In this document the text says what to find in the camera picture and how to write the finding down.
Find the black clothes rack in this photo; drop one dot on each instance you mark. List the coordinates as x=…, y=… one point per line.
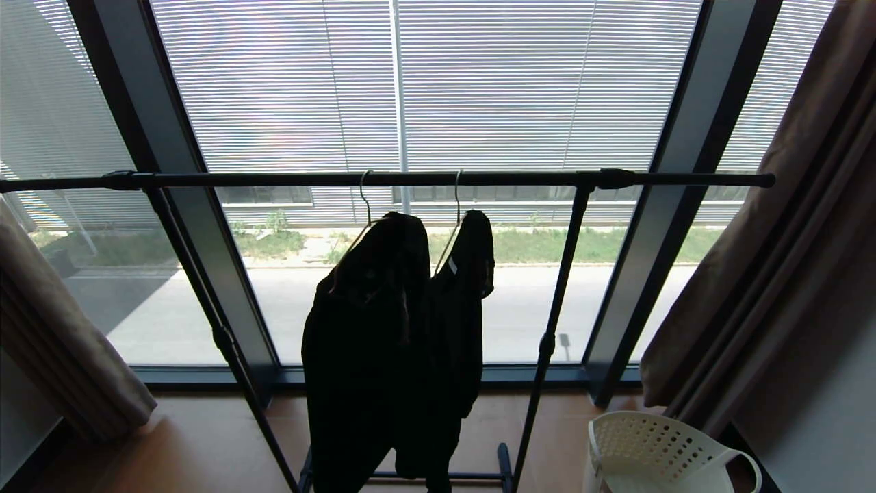
x=616, y=179

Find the black garment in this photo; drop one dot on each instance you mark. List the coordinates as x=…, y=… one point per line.
x=356, y=356
x=452, y=329

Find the window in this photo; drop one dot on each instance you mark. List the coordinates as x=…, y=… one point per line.
x=191, y=171

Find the white laundry basket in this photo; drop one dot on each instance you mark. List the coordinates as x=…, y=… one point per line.
x=657, y=445

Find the brown curtain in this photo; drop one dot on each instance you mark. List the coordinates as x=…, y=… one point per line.
x=787, y=239
x=61, y=342

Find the pink clothes hanger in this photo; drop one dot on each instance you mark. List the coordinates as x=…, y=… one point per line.
x=458, y=198
x=365, y=198

